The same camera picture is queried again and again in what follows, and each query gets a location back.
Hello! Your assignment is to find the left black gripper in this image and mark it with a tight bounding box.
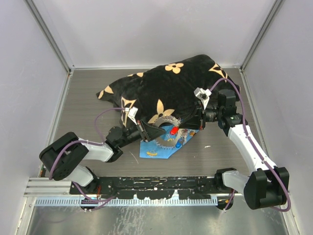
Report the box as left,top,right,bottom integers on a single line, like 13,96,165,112
118,117,166,148

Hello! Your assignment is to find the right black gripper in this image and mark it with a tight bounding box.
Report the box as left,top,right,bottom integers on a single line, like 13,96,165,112
178,101,223,130

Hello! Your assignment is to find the large metal keyring with rings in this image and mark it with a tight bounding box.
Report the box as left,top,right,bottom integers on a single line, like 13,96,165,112
153,116,184,147

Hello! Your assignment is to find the red key tag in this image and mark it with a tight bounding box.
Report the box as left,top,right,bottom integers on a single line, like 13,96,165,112
169,126,179,135

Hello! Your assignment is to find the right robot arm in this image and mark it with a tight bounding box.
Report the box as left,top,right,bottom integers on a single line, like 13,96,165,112
179,88,291,212

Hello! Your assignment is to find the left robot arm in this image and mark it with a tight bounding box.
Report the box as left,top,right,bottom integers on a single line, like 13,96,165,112
39,120,166,194

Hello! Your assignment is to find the blue cartoon print cloth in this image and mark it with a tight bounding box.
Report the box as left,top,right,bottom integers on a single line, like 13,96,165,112
139,129,198,159

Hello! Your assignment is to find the blue key tag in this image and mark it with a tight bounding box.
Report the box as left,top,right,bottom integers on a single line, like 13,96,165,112
176,139,184,148

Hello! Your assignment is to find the black floral plush pillow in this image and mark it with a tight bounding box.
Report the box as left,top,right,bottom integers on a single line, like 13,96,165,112
96,54,240,124

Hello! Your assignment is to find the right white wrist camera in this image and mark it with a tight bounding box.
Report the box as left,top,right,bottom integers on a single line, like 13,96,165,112
194,87,212,110

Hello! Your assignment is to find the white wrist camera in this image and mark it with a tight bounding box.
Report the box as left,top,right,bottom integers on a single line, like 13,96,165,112
194,87,212,110
124,107,138,125

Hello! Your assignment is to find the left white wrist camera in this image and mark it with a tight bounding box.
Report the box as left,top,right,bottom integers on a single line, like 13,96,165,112
124,107,138,125

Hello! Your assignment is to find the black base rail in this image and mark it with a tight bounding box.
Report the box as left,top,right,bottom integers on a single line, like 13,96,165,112
81,176,232,200

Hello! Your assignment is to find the white slotted cable duct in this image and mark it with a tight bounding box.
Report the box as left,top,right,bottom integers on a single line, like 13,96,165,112
34,195,218,207

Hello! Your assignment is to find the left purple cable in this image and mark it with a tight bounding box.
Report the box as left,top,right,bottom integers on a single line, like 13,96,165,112
47,107,129,211

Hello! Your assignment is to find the purple cable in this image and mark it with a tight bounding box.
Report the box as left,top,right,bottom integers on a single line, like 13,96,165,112
207,77,291,212
47,107,129,211

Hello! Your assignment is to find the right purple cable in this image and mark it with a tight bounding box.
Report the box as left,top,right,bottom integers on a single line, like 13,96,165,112
207,77,291,212

